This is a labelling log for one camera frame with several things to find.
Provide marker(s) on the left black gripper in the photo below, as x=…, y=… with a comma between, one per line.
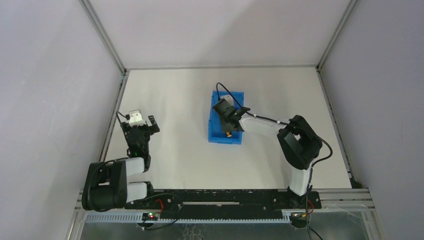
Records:
x=139, y=128

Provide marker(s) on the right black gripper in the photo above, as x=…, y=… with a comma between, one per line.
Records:
x=227, y=120

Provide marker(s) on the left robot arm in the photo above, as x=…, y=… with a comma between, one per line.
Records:
x=107, y=186

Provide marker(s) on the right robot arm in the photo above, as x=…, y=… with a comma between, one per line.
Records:
x=299, y=144

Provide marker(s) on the blue plastic bin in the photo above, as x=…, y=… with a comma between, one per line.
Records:
x=215, y=133

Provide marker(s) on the left circuit board with leds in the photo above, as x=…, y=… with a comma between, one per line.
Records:
x=150, y=216

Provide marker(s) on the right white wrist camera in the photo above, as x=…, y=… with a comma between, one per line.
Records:
x=228, y=98

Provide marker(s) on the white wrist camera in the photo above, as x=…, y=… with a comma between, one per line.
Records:
x=136, y=118
x=228, y=98

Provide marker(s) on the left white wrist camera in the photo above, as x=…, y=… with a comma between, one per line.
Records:
x=136, y=118

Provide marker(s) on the back aluminium frame profile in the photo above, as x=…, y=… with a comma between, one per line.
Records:
x=224, y=67

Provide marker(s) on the aluminium frame profile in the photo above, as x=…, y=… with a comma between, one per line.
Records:
x=98, y=26
x=330, y=94
x=224, y=67

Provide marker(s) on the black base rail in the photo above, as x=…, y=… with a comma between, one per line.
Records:
x=226, y=203

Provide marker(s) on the white slotted cable duct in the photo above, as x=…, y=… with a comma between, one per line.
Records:
x=140, y=217

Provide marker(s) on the left aluminium frame profile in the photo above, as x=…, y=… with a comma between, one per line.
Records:
x=98, y=26

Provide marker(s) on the right aluminium frame profile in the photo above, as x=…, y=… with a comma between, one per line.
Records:
x=330, y=94

